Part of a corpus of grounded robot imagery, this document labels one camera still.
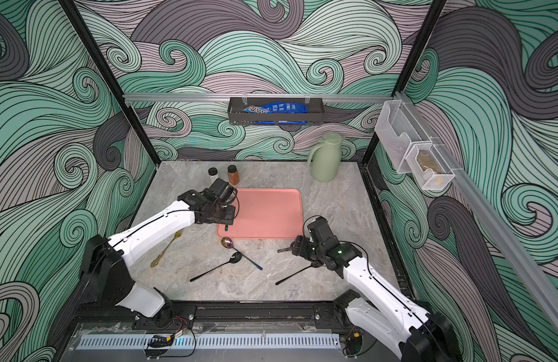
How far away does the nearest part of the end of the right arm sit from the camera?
562mm

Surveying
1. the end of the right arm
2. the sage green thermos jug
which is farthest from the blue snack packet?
the end of the right arm

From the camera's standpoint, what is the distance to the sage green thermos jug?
99cm

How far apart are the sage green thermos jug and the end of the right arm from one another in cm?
36

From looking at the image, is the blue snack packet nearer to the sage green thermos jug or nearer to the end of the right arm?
the sage green thermos jug
